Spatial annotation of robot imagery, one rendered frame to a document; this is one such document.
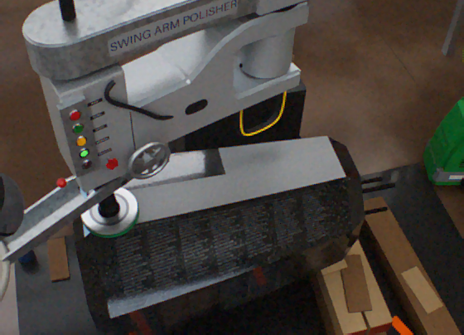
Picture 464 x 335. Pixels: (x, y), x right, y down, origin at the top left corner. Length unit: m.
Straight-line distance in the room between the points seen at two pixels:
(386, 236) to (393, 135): 0.88
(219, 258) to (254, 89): 0.65
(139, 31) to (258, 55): 0.53
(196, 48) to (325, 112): 2.05
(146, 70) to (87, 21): 0.36
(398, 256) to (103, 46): 1.97
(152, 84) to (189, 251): 0.70
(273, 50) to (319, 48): 2.33
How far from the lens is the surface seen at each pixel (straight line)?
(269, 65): 1.94
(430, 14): 4.92
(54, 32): 1.50
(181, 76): 1.76
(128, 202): 2.14
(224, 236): 2.17
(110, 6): 1.57
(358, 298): 2.64
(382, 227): 3.05
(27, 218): 2.07
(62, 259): 3.03
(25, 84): 4.07
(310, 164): 2.30
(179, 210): 2.13
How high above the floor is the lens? 2.54
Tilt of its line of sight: 49 degrees down
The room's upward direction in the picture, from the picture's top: 3 degrees clockwise
